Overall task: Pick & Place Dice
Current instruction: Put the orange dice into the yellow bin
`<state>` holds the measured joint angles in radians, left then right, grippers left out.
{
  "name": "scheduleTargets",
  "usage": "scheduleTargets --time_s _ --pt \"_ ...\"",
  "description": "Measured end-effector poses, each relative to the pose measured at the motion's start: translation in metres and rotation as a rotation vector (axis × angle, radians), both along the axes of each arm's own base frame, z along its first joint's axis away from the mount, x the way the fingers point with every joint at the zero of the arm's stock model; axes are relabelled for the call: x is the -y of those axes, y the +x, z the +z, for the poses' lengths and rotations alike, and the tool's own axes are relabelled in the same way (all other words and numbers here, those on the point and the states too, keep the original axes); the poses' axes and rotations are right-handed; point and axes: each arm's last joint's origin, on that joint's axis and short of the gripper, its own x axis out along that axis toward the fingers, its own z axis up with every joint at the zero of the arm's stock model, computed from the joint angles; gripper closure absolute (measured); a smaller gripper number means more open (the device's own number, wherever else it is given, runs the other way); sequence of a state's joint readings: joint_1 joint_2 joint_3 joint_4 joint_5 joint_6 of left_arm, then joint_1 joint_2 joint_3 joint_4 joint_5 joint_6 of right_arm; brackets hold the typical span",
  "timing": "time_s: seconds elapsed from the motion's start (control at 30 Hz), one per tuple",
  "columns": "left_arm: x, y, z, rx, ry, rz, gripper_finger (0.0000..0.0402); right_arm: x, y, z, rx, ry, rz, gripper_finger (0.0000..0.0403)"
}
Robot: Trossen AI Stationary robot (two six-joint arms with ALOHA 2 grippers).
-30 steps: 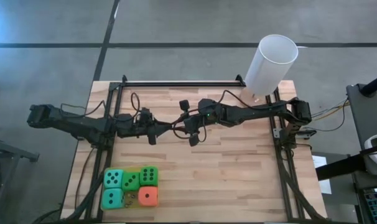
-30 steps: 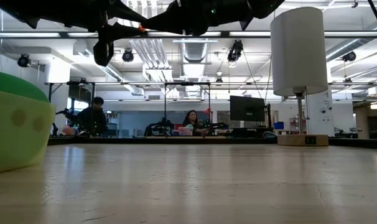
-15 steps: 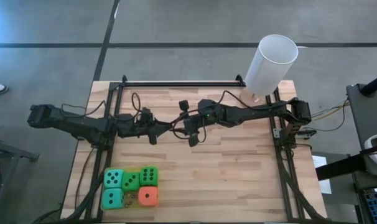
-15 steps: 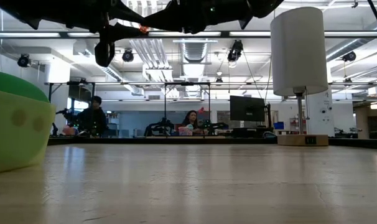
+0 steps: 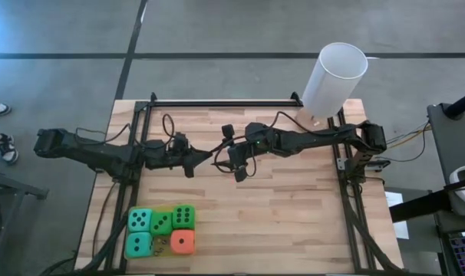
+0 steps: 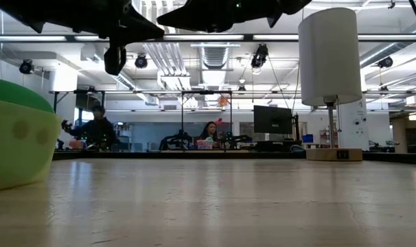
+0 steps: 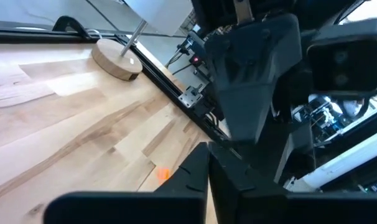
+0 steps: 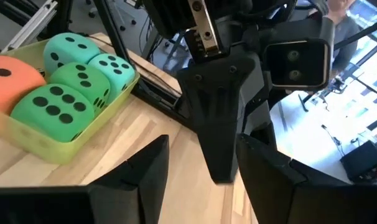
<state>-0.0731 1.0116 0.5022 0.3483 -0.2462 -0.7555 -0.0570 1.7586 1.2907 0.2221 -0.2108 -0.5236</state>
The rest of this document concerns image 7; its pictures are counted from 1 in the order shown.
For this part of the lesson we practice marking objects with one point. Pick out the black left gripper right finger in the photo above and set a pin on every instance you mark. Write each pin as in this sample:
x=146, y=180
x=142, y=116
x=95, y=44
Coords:
x=229, y=180

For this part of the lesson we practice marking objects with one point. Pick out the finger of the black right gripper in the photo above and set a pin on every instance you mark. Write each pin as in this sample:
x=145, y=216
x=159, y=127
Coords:
x=250, y=77
x=300, y=152

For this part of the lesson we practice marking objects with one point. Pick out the small orange die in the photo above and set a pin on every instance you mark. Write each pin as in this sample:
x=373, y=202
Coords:
x=163, y=173

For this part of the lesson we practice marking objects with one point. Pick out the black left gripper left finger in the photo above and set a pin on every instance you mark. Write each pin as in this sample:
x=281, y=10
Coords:
x=198, y=168

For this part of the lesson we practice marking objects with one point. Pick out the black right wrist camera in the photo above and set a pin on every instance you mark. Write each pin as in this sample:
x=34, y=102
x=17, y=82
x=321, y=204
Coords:
x=347, y=65

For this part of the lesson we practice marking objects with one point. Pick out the white cylinder table lamp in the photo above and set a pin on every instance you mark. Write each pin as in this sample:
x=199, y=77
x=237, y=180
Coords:
x=117, y=60

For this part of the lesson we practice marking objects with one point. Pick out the black metal table frame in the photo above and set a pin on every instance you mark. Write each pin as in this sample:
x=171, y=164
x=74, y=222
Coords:
x=166, y=85

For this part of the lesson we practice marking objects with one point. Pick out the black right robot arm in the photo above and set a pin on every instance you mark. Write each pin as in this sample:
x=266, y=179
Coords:
x=201, y=51

